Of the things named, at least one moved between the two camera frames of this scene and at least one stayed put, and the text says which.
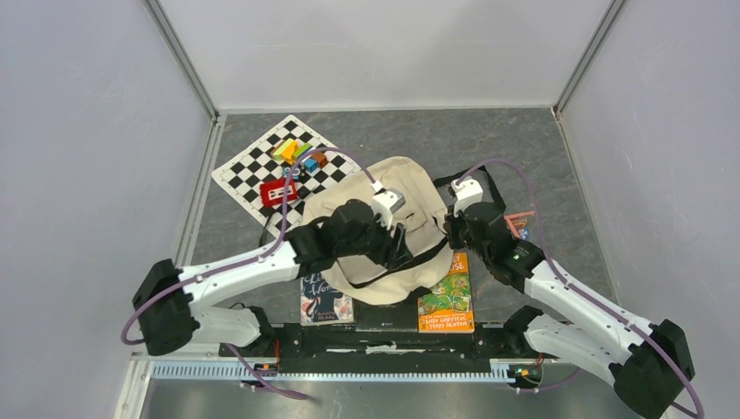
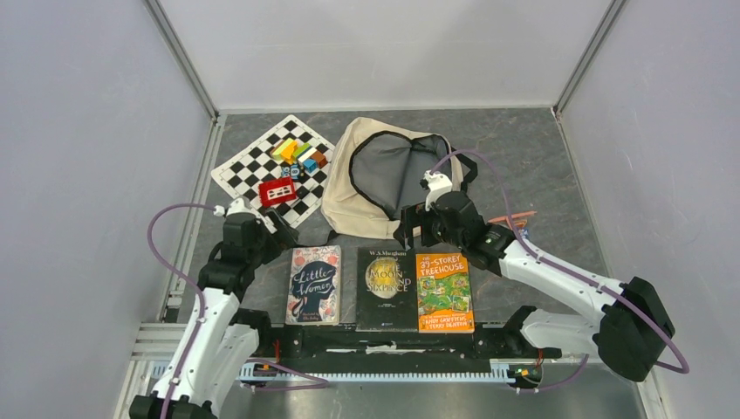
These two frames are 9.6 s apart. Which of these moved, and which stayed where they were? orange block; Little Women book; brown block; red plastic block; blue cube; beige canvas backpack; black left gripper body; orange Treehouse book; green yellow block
Moved: black left gripper body; beige canvas backpack; Little Women book
Stayed: brown block; red plastic block; blue cube; green yellow block; orange block; orange Treehouse book
